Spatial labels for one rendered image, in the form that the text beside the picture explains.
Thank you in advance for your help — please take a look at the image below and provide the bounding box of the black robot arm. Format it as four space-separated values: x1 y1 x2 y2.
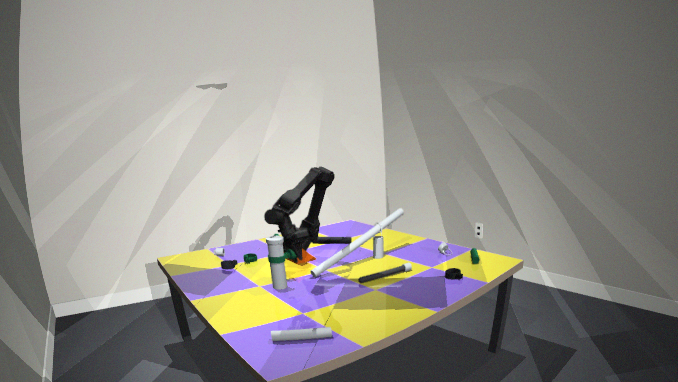
264 166 335 252

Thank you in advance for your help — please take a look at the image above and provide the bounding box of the dark green cup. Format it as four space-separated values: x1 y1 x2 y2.
268 248 297 264

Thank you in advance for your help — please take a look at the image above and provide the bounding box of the black cylindrical rod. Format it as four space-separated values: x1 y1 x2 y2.
315 236 352 243

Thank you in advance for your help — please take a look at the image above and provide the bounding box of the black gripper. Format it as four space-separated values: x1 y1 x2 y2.
278 222 309 263

